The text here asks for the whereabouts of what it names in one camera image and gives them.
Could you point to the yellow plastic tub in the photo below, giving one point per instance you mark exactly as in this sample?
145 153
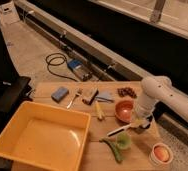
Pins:
45 136

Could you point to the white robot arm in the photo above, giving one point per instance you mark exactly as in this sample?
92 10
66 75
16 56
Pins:
159 89

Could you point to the dark scrub brush block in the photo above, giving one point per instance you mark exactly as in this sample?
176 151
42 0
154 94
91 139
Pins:
89 96

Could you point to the small metal cup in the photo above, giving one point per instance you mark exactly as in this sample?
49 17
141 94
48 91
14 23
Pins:
142 128

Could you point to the brown grape bunch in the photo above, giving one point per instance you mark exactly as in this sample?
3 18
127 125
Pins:
122 92

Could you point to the white bowl with orange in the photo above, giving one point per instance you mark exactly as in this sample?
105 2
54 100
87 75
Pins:
161 154

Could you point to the white dish brush black handle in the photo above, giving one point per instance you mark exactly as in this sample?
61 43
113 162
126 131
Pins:
133 124

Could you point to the blue power box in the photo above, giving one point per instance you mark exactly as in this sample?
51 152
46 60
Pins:
82 72

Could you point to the metal fork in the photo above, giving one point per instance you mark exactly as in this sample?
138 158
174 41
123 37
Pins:
77 94

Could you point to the white device on floor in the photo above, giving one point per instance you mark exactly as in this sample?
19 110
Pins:
8 14

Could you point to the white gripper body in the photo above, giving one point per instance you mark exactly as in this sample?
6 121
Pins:
143 109

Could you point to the green plastic cup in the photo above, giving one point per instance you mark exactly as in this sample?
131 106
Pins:
123 141

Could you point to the green pepper toy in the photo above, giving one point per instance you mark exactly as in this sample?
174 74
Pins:
117 155

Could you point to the blue sponge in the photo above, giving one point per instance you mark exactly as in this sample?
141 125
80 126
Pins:
59 94

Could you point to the blue grey cloth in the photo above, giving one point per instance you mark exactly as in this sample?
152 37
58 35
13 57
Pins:
104 97

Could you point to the yellow corn toy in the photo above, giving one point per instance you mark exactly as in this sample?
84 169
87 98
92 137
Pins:
99 111

